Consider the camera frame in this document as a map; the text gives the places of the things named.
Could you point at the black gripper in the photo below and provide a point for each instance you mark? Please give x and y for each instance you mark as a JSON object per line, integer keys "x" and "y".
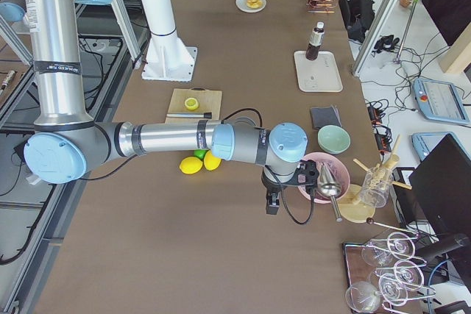
{"x": 271, "y": 184}

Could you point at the glazed twisted donut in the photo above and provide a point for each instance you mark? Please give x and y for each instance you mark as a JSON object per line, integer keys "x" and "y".
{"x": 254, "y": 4}

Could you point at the grey-white plate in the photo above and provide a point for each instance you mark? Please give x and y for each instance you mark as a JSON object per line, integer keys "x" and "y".
{"x": 241, "y": 4}

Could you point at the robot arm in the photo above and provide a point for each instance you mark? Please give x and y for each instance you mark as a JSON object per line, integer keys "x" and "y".
{"x": 69, "y": 140}

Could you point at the cream rabbit tray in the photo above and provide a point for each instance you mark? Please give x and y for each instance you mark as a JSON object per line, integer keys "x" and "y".
{"x": 318, "y": 76}

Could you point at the wine glass rack tray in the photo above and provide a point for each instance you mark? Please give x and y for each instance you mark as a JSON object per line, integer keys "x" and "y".
{"x": 384, "y": 274}

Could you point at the tea bottle on tray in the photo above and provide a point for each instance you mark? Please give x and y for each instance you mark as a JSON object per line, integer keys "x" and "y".
{"x": 315, "y": 41}

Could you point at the steel ice scoop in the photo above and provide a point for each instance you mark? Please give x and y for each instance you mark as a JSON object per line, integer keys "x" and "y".
{"x": 330, "y": 188}

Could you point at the pink ice bowl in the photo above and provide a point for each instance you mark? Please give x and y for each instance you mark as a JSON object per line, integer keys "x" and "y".
{"x": 338, "y": 170}

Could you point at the yellow lemon far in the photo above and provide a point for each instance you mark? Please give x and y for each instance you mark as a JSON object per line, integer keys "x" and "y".
{"x": 210, "y": 161}

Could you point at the yellow lemon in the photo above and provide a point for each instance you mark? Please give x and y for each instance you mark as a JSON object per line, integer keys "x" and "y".
{"x": 210, "y": 161}
{"x": 190, "y": 165}

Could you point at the wooden mug tree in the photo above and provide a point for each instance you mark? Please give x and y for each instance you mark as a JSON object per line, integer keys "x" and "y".
{"x": 360, "y": 203}

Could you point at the mint green bowl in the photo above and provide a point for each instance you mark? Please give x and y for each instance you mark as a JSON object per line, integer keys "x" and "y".
{"x": 333, "y": 139}

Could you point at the lime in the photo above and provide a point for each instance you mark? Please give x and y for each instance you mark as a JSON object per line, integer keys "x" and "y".
{"x": 200, "y": 153}

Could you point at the yellow lemon near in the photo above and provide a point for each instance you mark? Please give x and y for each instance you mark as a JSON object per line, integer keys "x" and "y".
{"x": 190, "y": 165}

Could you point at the grey folded cloth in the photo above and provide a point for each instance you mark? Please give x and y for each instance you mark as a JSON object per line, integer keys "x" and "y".
{"x": 325, "y": 116}

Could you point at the clear glass mug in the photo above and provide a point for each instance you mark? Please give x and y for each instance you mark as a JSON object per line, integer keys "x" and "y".
{"x": 375, "y": 189}

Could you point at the wooden cutting board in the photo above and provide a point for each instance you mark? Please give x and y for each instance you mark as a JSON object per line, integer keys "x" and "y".
{"x": 209, "y": 101}

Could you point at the half lemon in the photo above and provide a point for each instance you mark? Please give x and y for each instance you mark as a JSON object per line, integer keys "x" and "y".
{"x": 191, "y": 103}

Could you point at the teach pendant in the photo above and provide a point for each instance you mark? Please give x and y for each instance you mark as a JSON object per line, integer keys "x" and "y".
{"x": 439, "y": 101}
{"x": 425, "y": 142}

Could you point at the black monitor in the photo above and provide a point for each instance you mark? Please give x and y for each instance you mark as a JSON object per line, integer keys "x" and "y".
{"x": 441, "y": 185}

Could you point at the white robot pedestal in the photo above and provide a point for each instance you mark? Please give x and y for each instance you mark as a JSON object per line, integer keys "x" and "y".
{"x": 167, "y": 57}

